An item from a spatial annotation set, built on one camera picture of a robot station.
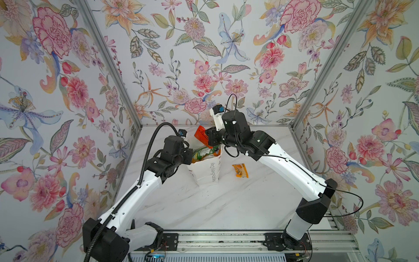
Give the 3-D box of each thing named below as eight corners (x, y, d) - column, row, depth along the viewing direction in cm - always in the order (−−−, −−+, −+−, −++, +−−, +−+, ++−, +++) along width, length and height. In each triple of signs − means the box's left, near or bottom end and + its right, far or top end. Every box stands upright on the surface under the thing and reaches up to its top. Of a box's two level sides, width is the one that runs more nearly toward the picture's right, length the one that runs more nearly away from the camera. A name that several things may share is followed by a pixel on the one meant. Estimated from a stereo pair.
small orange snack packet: (237, 179, 96) (237, 178, 94) (232, 166, 102) (232, 164, 100) (248, 177, 97) (249, 175, 95) (243, 164, 103) (244, 162, 101)
